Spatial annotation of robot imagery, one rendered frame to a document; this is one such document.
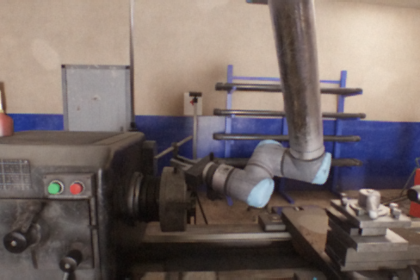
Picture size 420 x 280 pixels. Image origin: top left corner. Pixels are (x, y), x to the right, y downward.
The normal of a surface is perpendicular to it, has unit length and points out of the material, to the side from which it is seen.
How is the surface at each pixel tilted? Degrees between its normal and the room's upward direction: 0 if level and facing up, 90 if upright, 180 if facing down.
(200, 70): 90
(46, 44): 90
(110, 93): 90
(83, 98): 90
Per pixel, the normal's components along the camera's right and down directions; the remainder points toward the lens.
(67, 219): 0.07, 0.13
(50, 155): 0.07, -0.61
